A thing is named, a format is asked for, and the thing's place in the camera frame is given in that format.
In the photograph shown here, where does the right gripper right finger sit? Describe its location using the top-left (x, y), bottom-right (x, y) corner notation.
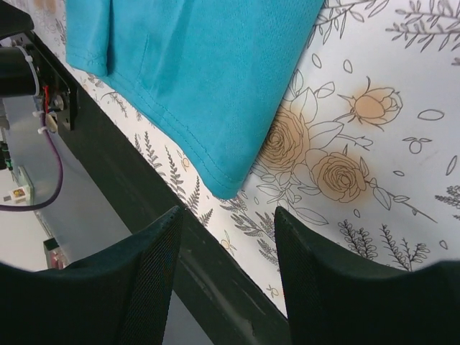
top-left (275, 207), bottom-right (459, 344)

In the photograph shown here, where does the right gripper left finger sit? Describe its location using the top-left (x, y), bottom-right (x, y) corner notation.
top-left (1, 206), bottom-right (183, 344)

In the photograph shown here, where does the teal t shirt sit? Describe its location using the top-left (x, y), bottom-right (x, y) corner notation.
top-left (65, 1), bottom-right (322, 199)

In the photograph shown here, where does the floral patterned table mat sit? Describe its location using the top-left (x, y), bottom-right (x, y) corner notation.
top-left (21, 1), bottom-right (459, 311)

